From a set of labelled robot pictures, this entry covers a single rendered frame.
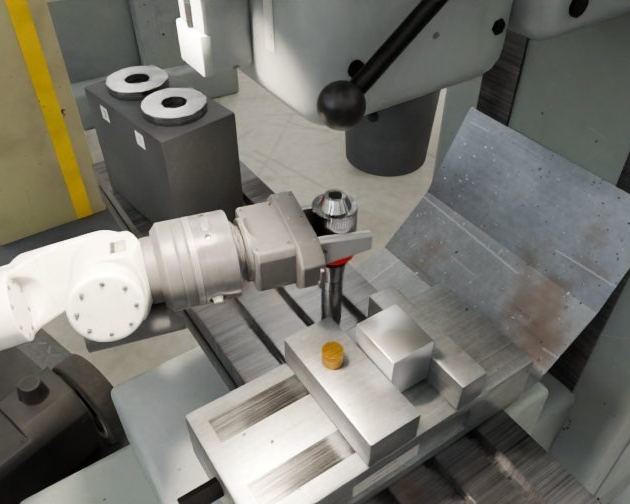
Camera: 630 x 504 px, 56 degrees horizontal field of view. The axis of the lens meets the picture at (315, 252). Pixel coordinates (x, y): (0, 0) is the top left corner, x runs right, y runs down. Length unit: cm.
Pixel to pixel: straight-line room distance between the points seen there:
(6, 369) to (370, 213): 161
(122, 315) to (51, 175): 195
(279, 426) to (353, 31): 38
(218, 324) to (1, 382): 63
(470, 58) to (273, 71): 15
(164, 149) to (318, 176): 194
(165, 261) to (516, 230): 52
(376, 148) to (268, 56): 223
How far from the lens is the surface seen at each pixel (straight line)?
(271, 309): 81
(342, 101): 35
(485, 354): 69
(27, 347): 161
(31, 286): 63
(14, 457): 119
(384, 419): 57
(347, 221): 59
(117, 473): 94
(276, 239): 57
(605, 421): 105
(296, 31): 39
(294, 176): 272
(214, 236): 56
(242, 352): 76
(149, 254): 56
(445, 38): 45
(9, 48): 226
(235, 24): 44
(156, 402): 84
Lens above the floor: 152
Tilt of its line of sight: 41 degrees down
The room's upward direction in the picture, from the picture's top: straight up
